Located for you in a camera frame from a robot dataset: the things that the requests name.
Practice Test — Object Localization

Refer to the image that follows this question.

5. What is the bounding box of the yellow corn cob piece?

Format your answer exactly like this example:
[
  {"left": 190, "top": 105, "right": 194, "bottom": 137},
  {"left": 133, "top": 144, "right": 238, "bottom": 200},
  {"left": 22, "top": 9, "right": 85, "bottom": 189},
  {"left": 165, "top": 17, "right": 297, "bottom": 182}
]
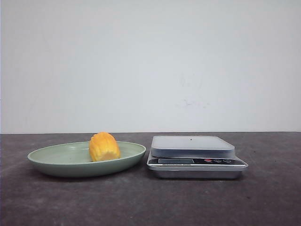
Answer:
[{"left": 89, "top": 132, "right": 121, "bottom": 161}]

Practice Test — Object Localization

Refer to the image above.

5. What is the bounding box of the silver digital kitchen scale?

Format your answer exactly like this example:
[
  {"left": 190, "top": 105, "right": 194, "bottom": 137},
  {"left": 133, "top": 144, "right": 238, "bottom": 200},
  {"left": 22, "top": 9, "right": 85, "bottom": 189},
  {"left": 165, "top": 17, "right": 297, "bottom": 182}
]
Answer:
[{"left": 147, "top": 136, "right": 248, "bottom": 179}]

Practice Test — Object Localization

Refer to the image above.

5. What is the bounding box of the green oval plate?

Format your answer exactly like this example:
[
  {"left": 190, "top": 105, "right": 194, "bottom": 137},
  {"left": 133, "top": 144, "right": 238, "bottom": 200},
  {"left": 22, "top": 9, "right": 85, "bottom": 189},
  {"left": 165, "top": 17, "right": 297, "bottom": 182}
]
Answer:
[{"left": 27, "top": 141, "right": 146, "bottom": 178}]

